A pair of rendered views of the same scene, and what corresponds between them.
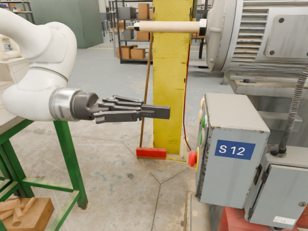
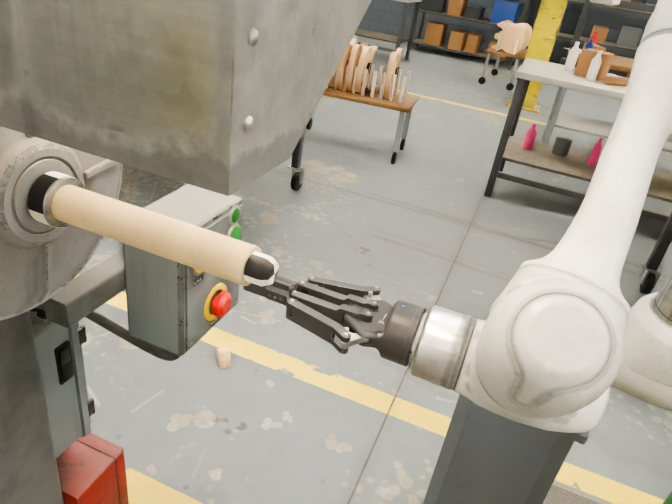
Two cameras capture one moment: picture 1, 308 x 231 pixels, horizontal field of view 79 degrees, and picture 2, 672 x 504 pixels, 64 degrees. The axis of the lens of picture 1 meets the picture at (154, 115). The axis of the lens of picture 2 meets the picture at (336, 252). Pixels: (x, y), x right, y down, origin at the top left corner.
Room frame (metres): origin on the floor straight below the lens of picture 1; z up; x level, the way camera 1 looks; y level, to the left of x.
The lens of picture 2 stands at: (0.99, 0.15, 1.47)
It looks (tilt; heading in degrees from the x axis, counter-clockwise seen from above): 30 degrees down; 187
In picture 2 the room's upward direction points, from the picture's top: 9 degrees clockwise
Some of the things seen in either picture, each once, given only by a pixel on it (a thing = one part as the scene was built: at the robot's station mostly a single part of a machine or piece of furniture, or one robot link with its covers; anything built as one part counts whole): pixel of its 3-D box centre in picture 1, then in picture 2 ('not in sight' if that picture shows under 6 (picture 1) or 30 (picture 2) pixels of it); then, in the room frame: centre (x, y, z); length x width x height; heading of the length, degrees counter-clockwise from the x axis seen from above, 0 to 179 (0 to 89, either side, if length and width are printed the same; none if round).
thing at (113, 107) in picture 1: (119, 111); (336, 302); (0.42, 0.09, 1.07); 0.11 x 0.01 x 0.04; 78
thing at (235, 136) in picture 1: (248, 153); (139, 276); (0.35, -0.23, 0.99); 0.24 x 0.21 x 0.26; 80
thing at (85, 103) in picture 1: (96, 107); (382, 325); (0.44, 0.15, 1.07); 0.09 x 0.08 x 0.07; 80
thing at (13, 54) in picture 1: (13, 54); not in sight; (0.89, 0.65, 1.12); 0.11 x 0.03 x 0.03; 169
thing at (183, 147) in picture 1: (167, 145); not in sight; (1.64, -0.15, 0.02); 0.40 x 0.40 x 0.02; 80
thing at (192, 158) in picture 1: (196, 159); (216, 302); (0.35, -0.10, 0.97); 0.04 x 0.04 x 0.04; 80
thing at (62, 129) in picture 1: (71, 162); not in sight; (0.91, 0.53, 0.45); 0.05 x 0.05 x 0.90; 80
